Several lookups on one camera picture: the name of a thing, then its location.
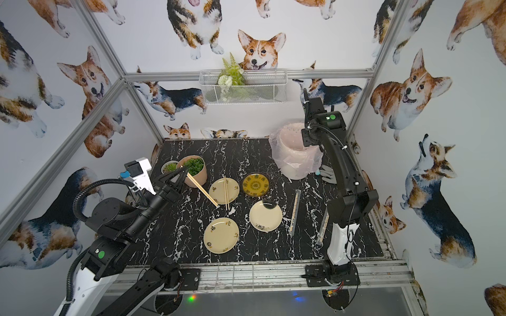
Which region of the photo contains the white bin with plastic bag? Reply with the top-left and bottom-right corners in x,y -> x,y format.
268,122 -> 323,180

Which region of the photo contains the green fern white flower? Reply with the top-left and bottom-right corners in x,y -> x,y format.
217,53 -> 246,98

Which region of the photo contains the cream plate upper left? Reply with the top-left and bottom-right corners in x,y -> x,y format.
209,178 -> 240,205

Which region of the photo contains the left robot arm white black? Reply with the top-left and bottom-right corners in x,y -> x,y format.
56,159 -> 189,315

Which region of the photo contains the white wire wall basket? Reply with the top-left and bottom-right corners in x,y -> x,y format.
199,70 -> 288,105

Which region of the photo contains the cream plate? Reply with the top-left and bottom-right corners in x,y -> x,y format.
204,217 -> 239,254
209,178 -> 240,205

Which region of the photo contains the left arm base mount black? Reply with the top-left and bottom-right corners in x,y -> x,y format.
155,268 -> 202,292

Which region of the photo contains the cream plate chipped right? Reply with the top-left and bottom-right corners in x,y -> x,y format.
249,201 -> 283,233

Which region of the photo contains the tan pot green plant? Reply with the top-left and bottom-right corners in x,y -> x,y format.
177,155 -> 208,186

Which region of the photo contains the aluminium front rail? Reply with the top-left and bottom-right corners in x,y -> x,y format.
102,258 -> 420,295

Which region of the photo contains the yellow patterned dark-rimmed plate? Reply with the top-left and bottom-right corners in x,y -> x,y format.
241,172 -> 270,198

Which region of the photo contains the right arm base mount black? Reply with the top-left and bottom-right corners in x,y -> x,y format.
301,261 -> 361,287

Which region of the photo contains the cream plate front left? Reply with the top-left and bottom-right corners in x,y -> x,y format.
204,217 -> 239,254

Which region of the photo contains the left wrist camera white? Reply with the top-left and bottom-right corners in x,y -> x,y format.
120,157 -> 155,195

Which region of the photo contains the grey glove blue cuff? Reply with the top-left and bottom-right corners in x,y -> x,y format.
315,165 -> 337,184

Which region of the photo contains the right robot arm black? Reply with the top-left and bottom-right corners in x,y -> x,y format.
301,90 -> 378,270

